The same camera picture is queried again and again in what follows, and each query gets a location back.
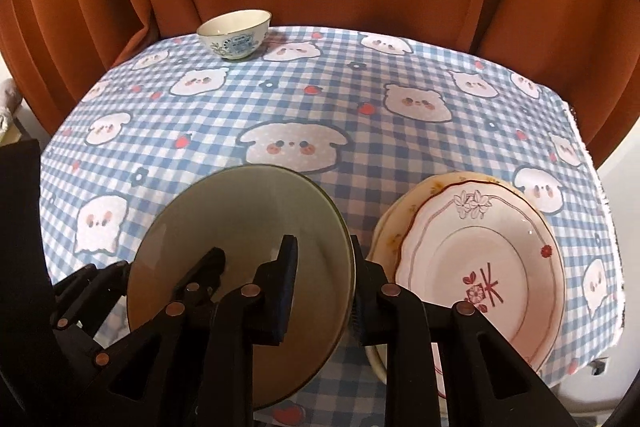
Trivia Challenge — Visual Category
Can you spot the blue patterned white bowl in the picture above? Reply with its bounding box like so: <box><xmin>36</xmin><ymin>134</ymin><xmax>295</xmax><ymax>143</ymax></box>
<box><xmin>196</xmin><ymin>9</ymin><xmax>272</xmax><ymax>61</ymax></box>
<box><xmin>126</xmin><ymin>165</ymin><xmax>357</xmax><ymax>413</ymax></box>

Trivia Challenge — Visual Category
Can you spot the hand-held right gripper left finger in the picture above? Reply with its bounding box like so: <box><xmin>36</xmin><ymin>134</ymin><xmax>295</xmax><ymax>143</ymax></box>
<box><xmin>85</xmin><ymin>234</ymin><xmax>300</xmax><ymax>427</ymax></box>

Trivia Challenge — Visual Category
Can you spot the blue checked cartoon tablecloth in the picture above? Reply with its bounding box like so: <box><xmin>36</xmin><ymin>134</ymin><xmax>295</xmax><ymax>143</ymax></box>
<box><xmin>37</xmin><ymin>25</ymin><xmax>628</xmax><ymax>427</ymax></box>

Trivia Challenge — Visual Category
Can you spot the grey cloth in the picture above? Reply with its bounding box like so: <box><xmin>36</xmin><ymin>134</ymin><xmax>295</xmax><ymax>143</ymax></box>
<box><xmin>0</xmin><ymin>78</ymin><xmax>23</xmax><ymax>132</ymax></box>

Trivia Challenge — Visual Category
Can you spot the yellow floral cream plate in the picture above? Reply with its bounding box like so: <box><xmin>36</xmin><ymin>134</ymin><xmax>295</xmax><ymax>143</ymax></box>
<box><xmin>365</xmin><ymin>172</ymin><xmax>568</xmax><ymax>388</ymax></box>

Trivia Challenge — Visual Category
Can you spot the white plate with red print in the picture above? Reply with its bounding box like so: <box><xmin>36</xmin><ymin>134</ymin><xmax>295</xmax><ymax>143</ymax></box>
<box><xmin>394</xmin><ymin>179</ymin><xmax>557</xmax><ymax>400</ymax></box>

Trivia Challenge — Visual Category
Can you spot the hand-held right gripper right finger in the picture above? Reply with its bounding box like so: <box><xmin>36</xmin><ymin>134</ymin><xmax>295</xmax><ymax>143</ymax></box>
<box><xmin>350</xmin><ymin>234</ymin><xmax>568</xmax><ymax>427</ymax></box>

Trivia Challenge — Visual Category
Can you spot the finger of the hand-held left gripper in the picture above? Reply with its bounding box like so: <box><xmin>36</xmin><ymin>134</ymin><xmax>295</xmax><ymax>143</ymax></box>
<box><xmin>50</xmin><ymin>262</ymin><xmax>132</xmax><ymax>371</ymax></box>
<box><xmin>172</xmin><ymin>247</ymin><xmax>227</xmax><ymax>308</ymax></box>

